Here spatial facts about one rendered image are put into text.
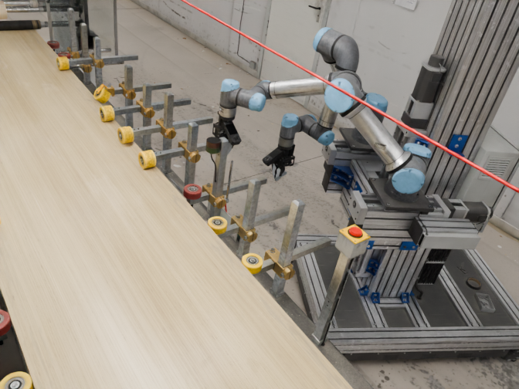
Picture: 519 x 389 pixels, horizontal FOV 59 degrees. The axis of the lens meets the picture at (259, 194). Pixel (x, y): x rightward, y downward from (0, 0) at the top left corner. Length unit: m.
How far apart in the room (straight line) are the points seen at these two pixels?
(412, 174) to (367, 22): 3.03
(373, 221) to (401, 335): 0.78
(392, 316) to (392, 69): 2.53
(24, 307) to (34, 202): 0.54
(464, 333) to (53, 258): 2.10
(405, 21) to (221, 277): 3.29
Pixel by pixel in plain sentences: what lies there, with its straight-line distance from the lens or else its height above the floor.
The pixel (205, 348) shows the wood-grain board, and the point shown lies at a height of 0.90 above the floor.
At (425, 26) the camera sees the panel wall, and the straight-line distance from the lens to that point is 4.34.
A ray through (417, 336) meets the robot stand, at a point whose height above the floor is 0.23.
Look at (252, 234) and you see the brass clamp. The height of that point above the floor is 0.86.
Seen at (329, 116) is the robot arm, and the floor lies 1.23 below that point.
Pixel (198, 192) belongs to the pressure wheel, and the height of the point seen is 0.91.
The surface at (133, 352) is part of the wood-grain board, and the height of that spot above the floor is 0.90.
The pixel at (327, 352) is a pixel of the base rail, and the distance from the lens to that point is 1.78.
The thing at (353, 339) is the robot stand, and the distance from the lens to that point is 2.48.
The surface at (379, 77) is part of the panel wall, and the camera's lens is 4.62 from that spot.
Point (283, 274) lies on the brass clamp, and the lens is 1.78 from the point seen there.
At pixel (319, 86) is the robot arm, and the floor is 1.42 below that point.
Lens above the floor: 2.07
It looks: 34 degrees down
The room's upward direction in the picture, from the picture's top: 10 degrees clockwise
